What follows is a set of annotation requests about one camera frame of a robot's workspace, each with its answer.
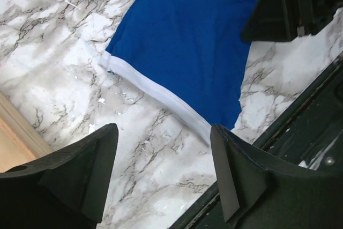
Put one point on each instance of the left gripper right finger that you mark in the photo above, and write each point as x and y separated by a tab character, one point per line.
260	190

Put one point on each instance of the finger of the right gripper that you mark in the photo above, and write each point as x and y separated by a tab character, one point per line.
269	22

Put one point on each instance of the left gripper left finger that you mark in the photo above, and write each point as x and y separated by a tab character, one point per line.
65	189

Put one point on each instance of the blue boxer underwear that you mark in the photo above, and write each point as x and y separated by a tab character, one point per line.
186	54

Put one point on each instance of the wooden compartment tray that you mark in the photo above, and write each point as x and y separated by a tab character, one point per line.
20	142

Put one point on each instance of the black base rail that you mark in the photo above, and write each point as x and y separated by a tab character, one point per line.
307	134

